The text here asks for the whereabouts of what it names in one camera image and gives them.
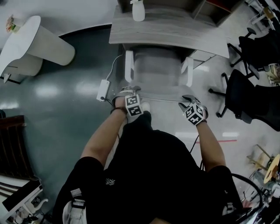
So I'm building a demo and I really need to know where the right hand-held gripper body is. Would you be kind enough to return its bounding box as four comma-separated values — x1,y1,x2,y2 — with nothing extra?
178,96,209,127

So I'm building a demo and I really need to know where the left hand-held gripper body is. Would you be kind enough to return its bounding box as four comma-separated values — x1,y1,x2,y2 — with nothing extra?
111,85,145,118

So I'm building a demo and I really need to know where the grey chair with white armrests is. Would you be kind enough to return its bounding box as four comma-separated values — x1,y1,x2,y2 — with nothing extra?
124,46,194,106

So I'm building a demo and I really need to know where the person's right forearm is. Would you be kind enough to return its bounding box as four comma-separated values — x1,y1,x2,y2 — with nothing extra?
195,119,227,173

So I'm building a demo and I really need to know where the person's left forearm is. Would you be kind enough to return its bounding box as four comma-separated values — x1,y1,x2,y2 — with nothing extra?
80,107,129,168

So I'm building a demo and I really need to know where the black office chair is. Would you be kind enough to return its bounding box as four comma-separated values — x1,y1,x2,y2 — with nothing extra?
208,68,280,132
227,27,280,74

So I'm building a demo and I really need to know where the grey wooden desk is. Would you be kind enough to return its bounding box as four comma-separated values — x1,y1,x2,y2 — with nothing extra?
108,3,230,59

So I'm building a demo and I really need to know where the wooden desk shelf unit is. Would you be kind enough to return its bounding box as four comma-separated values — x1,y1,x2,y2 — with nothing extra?
117,0,233,28

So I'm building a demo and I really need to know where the person's left hand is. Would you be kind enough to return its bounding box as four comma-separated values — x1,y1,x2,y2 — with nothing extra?
114,97,127,109

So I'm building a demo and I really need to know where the white power strip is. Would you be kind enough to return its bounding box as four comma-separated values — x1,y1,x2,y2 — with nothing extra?
96,79,111,102

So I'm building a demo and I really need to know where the person's black clothing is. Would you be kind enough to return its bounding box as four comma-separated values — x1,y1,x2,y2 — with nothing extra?
52,111,244,224

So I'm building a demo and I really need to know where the wooden stool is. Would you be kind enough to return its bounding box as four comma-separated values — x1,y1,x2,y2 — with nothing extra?
246,143,280,185

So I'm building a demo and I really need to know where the white spray bottle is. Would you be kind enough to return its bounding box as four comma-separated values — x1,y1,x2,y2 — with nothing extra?
130,0,146,22

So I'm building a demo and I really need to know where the white curved table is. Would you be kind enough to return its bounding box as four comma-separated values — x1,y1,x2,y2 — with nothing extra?
0,15,76,84

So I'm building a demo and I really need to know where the dark wooden furniture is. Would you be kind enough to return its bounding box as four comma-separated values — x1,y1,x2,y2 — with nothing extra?
0,115,41,182

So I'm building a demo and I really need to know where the small flower pot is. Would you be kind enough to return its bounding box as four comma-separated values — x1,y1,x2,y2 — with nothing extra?
5,14,22,34

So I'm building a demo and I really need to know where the brown wrist bracelet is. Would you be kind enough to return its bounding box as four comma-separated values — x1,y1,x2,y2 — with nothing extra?
110,106,128,115

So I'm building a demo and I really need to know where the white power cable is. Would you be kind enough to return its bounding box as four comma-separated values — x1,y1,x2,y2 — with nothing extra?
106,54,123,81

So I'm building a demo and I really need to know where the thick black cable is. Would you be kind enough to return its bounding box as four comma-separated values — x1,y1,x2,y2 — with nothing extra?
231,172,266,212

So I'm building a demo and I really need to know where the white desk with cables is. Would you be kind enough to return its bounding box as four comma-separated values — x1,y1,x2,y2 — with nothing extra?
244,0,280,32

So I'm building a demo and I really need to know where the white body harness strap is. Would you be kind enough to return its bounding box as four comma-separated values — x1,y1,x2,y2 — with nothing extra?
62,187,86,224

